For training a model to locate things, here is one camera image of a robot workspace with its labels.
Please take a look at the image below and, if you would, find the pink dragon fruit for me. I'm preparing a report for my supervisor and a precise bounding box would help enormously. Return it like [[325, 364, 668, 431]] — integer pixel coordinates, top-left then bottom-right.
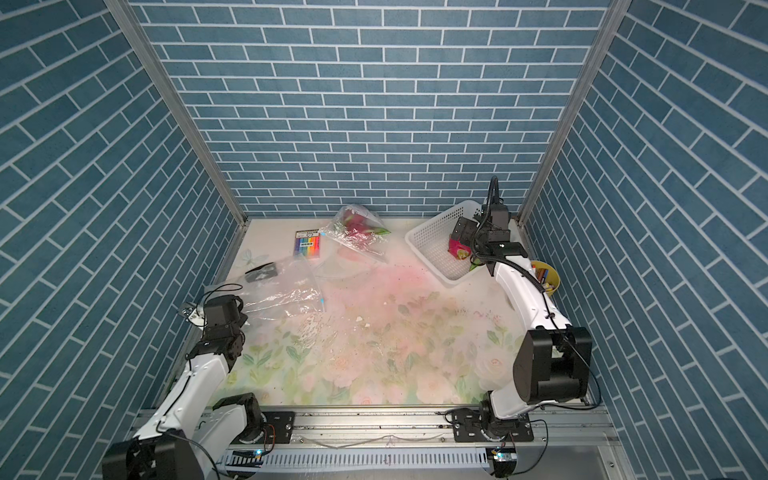
[[454, 244, 472, 260], [448, 238, 471, 260]]

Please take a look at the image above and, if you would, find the clear zip-top bag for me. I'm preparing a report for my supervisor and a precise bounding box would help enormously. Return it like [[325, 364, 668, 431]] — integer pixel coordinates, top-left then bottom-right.
[[201, 256, 325, 321]]

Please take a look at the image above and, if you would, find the zip bag with dragonfruit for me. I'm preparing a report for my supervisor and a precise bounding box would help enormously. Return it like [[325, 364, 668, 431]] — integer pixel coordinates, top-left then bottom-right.
[[319, 204, 390, 262]]

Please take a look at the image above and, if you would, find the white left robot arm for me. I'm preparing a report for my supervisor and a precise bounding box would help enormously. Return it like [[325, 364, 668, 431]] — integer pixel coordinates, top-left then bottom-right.
[[101, 295, 266, 479]]

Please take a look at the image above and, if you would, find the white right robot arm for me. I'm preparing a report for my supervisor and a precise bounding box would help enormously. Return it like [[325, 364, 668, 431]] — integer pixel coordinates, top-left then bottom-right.
[[454, 200, 592, 440]]

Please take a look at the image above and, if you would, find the white plastic basket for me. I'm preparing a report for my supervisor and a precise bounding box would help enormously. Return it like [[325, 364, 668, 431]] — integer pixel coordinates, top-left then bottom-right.
[[405, 200, 481, 286]]

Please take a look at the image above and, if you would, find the black stapler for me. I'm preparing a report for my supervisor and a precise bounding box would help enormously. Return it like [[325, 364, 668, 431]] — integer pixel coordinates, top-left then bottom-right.
[[244, 262, 278, 283]]

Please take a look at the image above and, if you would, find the yellow pen cup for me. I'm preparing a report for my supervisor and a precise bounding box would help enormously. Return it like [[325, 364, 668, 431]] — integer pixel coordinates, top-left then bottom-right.
[[531, 260, 561, 296]]

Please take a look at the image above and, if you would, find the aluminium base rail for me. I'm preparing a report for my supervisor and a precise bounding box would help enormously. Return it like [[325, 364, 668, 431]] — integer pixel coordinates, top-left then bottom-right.
[[107, 404, 631, 480]]

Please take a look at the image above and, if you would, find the right corner aluminium post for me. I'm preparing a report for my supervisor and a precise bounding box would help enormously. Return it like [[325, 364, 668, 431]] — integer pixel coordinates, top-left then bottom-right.
[[518, 0, 631, 228]]

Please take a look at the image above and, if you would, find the corner aluminium post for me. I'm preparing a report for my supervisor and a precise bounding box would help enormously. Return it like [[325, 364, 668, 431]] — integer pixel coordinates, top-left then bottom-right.
[[103, 0, 250, 228], [518, 0, 631, 228]]

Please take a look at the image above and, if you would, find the left corner aluminium post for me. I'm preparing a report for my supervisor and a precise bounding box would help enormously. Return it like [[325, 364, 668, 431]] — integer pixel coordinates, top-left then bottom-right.
[[103, 0, 250, 228]]

